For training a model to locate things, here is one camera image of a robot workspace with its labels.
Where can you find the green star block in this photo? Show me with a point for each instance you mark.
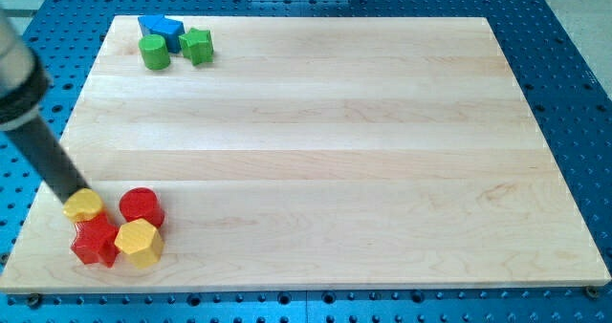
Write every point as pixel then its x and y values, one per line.
pixel 197 46

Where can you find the green cylinder block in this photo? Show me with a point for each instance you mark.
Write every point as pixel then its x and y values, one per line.
pixel 154 52

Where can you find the blue perforated table plate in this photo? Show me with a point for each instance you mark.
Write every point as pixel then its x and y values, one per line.
pixel 571 104

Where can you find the yellow heart block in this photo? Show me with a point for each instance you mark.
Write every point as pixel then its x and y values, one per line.
pixel 84 205

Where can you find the light wooden board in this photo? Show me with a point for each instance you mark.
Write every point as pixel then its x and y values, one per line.
pixel 317 154

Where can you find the robot arm with black collar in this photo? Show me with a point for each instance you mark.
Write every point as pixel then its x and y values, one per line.
pixel 24 82

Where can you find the red cylinder block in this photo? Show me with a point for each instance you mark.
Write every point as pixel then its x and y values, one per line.
pixel 141 203

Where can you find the red star block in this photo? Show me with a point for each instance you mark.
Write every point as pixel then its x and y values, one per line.
pixel 95 241

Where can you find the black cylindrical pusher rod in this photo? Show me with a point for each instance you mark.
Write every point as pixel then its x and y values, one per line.
pixel 38 144

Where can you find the blue block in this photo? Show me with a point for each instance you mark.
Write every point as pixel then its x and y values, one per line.
pixel 168 29

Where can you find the yellow hexagon block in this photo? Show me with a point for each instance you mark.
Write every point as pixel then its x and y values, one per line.
pixel 140 242

